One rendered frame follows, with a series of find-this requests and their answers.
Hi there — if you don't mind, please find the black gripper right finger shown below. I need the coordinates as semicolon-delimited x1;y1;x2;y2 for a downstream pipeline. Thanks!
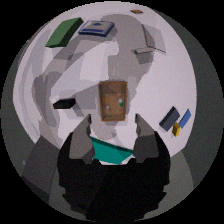
132;113;171;186

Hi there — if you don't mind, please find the small yellow block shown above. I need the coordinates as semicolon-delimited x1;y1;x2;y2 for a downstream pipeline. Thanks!
172;123;180;137

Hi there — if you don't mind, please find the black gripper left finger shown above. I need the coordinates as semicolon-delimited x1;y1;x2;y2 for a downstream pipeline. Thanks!
57;114;95;187

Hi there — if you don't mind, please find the blue flat square pad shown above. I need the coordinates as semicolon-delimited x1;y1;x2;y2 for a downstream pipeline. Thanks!
178;109;191;128

